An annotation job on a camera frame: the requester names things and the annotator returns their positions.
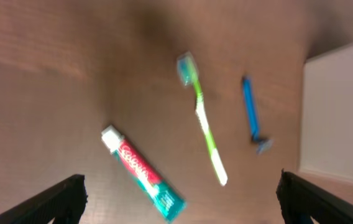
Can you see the red teal Colgate toothpaste tube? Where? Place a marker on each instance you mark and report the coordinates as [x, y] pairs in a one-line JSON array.
[[163, 196]]

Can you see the green white toothbrush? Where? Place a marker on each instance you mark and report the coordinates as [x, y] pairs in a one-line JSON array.
[[189, 76]]

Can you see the cream box with pink interior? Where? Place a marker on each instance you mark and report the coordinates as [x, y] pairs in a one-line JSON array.
[[326, 143]]

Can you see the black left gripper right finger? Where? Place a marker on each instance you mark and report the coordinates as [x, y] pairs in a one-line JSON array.
[[303, 202]]

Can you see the blue disposable razor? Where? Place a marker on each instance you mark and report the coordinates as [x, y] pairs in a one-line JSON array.
[[263, 143]]

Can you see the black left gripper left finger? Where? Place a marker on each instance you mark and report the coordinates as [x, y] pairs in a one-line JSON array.
[[64, 202]]

